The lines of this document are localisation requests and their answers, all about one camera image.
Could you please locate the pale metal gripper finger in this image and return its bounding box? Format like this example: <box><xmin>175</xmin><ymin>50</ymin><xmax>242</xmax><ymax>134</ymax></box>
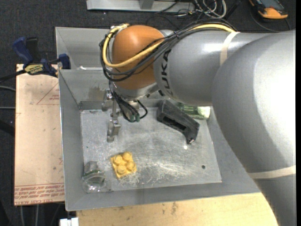
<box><xmin>101</xmin><ymin>89</ymin><xmax>114</xmax><ymax>112</ymax></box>
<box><xmin>107</xmin><ymin>119</ymin><xmax>122</xmax><ymax>143</ymax></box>

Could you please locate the yellow toy brick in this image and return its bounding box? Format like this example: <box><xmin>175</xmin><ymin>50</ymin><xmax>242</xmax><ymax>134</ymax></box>
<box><xmin>110</xmin><ymin>151</ymin><xmax>137</xmax><ymax>180</ymax></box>

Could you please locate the grey metal bin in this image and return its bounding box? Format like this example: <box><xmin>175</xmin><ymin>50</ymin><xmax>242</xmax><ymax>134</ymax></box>
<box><xmin>55</xmin><ymin>26</ymin><xmax>261</xmax><ymax>212</ymax></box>

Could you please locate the clear glass jar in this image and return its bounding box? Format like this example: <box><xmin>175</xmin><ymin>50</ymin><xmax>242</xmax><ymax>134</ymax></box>
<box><xmin>81</xmin><ymin>161</ymin><xmax>107</xmax><ymax>194</ymax></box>

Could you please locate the clear green plastic bottle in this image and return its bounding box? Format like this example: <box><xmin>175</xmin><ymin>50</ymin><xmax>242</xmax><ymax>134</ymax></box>
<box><xmin>176</xmin><ymin>102</ymin><xmax>212</xmax><ymax>121</ymax></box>

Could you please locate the brown cardboard board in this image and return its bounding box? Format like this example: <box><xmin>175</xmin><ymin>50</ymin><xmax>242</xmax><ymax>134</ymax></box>
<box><xmin>14</xmin><ymin>64</ymin><xmax>65</xmax><ymax>206</ymax></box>

